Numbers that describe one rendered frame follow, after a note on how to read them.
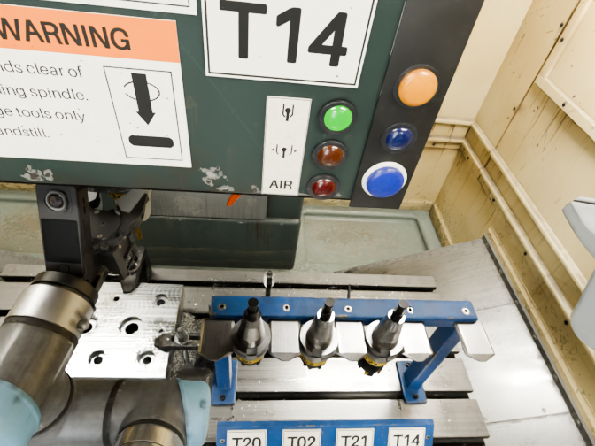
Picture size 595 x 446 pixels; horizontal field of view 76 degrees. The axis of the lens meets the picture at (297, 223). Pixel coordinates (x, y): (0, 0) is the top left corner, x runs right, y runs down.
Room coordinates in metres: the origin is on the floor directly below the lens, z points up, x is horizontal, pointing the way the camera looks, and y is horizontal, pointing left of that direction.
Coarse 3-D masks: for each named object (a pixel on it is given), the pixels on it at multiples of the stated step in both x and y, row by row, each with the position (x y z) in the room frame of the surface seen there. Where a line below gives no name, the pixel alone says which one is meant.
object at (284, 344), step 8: (272, 320) 0.33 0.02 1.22; (280, 320) 0.34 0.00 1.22; (288, 320) 0.34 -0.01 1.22; (296, 320) 0.34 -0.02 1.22; (272, 328) 0.32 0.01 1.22; (280, 328) 0.32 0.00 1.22; (288, 328) 0.32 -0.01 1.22; (296, 328) 0.33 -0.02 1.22; (272, 336) 0.31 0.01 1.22; (280, 336) 0.31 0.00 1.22; (288, 336) 0.31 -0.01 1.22; (296, 336) 0.31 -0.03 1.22; (272, 344) 0.29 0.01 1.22; (280, 344) 0.29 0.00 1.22; (288, 344) 0.30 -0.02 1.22; (296, 344) 0.30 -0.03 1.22; (272, 352) 0.28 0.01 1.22; (280, 352) 0.28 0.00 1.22; (288, 352) 0.28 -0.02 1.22; (296, 352) 0.28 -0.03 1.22; (288, 360) 0.27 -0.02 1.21
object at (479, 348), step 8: (456, 328) 0.38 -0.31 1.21; (464, 328) 0.38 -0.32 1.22; (472, 328) 0.38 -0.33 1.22; (480, 328) 0.38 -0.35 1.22; (464, 336) 0.36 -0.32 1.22; (472, 336) 0.36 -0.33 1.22; (480, 336) 0.37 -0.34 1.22; (464, 344) 0.35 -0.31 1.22; (472, 344) 0.35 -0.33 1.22; (480, 344) 0.35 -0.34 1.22; (488, 344) 0.35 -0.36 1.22; (464, 352) 0.33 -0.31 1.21; (472, 352) 0.33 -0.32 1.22; (480, 352) 0.33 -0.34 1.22; (488, 352) 0.34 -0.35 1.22; (480, 360) 0.32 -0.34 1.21
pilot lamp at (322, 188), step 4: (320, 180) 0.24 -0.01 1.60; (324, 180) 0.24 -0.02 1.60; (328, 180) 0.24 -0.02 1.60; (316, 184) 0.24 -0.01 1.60; (320, 184) 0.24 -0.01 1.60; (324, 184) 0.24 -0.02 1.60; (328, 184) 0.24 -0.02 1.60; (332, 184) 0.24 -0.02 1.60; (312, 188) 0.24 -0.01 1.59; (316, 188) 0.24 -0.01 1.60; (320, 188) 0.24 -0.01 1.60; (324, 188) 0.24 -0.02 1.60; (328, 188) 0.24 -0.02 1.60; (332, 188) 0.24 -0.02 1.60; (316, 192) 0.24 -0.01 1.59; (320, 192) 0.24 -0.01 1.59; (324, 192) 0.24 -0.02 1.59; (328, 192) 0.24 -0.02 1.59; (332, 192) 0.24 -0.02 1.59; (320, 196) 0.24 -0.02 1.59; (324, 196) 0.24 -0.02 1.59
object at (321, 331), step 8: (320, 312) 0.32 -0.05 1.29; (320, 320) 0.30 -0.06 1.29; (328, 320) 0.30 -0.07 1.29; (312, 328) 0.31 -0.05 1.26; (320, 328) 0.30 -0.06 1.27; (328, 328) 0.30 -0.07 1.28; (312, 336) 0.30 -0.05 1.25; (320, 336) 0.30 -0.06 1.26; (328, 336) 0.30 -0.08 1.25; (312, 344) 0.29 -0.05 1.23; (320, 344) 0.29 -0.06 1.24; (328, 344) 0.30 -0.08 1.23
